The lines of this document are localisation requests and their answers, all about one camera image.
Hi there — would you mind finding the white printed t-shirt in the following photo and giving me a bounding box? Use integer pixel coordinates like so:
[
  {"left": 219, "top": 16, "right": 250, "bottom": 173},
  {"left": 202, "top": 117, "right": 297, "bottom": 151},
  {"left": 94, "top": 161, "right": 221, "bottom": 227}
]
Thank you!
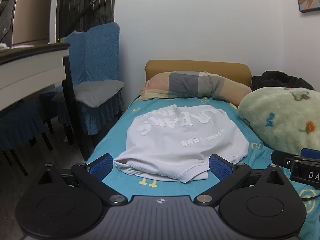
[{"left": 114, "top": 104, "right": 250, "bottom": 183}]

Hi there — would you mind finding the white dining table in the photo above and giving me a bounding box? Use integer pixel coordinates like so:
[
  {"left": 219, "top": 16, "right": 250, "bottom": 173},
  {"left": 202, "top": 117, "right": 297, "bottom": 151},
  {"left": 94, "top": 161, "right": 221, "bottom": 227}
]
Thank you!
[{"left": 0, "top": 42, "right": 75, "bottom": 145}]

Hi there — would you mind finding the grey cover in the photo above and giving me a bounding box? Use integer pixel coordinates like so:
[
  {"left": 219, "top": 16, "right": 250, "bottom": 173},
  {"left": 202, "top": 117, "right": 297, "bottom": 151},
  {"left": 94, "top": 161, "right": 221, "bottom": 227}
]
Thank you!
[{"left": 0, "top": 0, "right": 18, "bottom": 44}]

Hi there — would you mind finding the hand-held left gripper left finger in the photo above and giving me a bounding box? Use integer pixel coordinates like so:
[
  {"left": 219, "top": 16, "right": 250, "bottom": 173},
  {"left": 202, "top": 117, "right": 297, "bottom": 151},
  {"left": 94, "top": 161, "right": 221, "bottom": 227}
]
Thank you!
[{"left": 37, "top": 153, "right": 128, "bottom": 207}]

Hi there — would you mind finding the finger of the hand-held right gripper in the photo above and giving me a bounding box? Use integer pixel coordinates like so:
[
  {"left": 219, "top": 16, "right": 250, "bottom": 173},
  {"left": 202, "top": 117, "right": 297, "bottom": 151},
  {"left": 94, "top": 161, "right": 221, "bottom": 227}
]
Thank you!
[{"left": 271, "top": 148, "right": 320, "bottom": 167}]

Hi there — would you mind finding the cardboard box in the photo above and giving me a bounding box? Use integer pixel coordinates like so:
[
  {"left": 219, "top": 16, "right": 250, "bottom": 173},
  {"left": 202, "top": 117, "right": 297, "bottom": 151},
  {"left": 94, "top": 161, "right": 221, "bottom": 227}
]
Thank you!
[{"left": 11, "top": 0, "right": 53, "bottom": 47}]

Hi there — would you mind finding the mustard yellow headboard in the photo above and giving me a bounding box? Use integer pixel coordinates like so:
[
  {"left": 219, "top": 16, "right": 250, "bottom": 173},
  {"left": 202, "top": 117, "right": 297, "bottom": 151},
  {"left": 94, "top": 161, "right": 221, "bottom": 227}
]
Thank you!
[{"left": 144, "top": 59, "right": 252, "bottom": 88}]

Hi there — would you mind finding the black window grille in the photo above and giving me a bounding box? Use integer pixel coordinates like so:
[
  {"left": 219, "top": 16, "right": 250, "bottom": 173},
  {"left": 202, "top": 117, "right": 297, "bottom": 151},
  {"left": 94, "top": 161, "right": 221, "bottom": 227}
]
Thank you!
[{"left": 55, "top": 0, "right": 116, "bottom": 40}]

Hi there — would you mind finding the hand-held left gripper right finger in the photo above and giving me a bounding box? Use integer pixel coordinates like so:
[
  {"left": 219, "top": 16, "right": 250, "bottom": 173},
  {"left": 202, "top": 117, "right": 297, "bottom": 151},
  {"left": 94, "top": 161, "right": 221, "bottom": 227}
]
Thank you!
[{"left": 194, "top": 154, "right": 288, "bottom": 207}]

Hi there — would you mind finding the black cloth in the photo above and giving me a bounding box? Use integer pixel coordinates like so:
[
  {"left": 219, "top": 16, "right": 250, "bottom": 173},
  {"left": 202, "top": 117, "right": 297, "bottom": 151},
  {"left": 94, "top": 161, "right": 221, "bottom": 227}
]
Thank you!
[{"left": 251, "top": 70, "right": 315, "bottom": 92}]

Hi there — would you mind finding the green plush printed blanket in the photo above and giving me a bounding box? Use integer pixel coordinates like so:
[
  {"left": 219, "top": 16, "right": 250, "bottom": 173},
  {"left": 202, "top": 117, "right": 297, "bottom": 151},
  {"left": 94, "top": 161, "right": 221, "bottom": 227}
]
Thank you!
[{"left": 237, "top": 87, "right": 320, "bottom": 155}]

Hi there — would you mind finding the grey seat cushion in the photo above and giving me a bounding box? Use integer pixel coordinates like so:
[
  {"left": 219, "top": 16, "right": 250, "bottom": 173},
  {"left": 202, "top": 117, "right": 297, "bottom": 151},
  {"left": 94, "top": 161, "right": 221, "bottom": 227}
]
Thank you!
[{"left": 72, "top": 79, "right": 125, "bottom": 108}]

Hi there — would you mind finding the plaid pillow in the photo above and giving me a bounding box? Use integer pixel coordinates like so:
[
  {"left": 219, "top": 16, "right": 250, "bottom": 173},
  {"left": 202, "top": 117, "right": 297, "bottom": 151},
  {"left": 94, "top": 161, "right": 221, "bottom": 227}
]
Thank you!
[{"left": 140, "top": 71, "right": 252, "bottom": 105}]

